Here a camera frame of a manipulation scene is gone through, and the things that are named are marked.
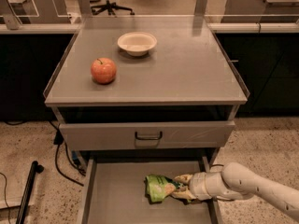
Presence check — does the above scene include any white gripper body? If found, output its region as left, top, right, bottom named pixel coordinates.
left=189, top=172, right=225, bottom=201

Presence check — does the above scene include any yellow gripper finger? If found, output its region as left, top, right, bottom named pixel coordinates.
left=174, top=174, right=192, bottom=185
left=171, top=189, right=196, bottom=202

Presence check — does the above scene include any green rice chip bag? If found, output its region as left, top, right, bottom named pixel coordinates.
left=146, top=175, right=184, bottom=203

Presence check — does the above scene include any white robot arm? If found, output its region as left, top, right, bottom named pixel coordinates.
left=171, top=162, right=299, bottom=221

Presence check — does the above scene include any grey open middle drawer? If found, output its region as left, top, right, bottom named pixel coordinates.
left=76, top=148, right=223, bottom=224

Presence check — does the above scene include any grey drawer cabinet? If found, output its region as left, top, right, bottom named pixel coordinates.
left=42, top=15, right=250, bottom=173

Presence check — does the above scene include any grey top drawer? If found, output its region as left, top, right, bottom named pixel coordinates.
left=60, top=121, right=235, bottom=151

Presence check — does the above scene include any red apple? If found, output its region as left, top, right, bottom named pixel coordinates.
left=91, top=58, right=117, bottom=84

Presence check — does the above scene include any white paper bowl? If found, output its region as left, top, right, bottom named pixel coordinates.
left=118, top=32, right=157, bottom=57

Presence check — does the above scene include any black pole on floor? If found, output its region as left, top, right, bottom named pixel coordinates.
left=16, top=161, right=44, bottom=224

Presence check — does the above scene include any grey background desk right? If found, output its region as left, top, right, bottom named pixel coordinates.
left=221, top=0, right=299, bottom=23

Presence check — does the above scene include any grey background desk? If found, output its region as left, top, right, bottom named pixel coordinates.
left=0, top=0, right=70, bottom=24
left=221, top=0, right=299, bottom=23

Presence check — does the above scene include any black office chair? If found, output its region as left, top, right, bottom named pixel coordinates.
left=91, top=0, right=135, bottom=15

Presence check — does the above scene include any grey background desk left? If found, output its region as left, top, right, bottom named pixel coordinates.
left=0, top=0, right=70, bottom=24

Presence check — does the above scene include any black floor cable right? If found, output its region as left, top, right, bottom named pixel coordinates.
left=210, top=163, right=226, bottom=173

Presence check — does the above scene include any black floor cable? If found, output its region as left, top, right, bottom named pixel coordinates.
left=48, top=120, right=87, bottom=188
left=210, top=163, right=226, bottom=173

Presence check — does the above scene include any black floor cable left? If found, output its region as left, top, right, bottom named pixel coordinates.
left=48, top=120, right=87, bottom=188

